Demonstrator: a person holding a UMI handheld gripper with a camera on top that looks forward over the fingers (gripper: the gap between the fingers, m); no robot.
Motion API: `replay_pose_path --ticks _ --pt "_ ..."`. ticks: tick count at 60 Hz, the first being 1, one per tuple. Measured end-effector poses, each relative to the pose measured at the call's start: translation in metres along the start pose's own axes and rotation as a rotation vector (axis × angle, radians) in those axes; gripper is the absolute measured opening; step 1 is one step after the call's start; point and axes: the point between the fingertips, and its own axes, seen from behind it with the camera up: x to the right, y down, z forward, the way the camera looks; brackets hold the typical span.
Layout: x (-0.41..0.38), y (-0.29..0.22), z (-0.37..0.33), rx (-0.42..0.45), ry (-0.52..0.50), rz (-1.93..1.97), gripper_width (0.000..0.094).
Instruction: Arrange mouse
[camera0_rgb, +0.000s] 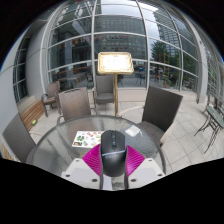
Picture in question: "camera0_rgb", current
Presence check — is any colourful printed menu card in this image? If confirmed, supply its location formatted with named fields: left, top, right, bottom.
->
left=71, top=130, right=104, bottom=149

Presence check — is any dark wicker chair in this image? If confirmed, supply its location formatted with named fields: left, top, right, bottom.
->
left=1, top=113, right=37, bottom=164
left=136, top=85, right=184, bottom=145

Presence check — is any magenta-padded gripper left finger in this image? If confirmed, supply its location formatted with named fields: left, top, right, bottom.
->
left=61, top=143, right=104, bottom=190

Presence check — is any gold-framed menu stand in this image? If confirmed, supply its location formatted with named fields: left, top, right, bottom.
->
left=97, top=51, right=135, bottom=117

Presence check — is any green metal garden table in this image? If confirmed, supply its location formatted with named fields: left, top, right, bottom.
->
left=194, top=95, right=224, bottom=154

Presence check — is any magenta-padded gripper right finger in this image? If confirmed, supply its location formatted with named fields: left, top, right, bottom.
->
left=124, top=144, right=166, bottom=189

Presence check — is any black computer mouse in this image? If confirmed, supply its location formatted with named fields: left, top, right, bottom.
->
left=99, top=129, right=128, bottom=178

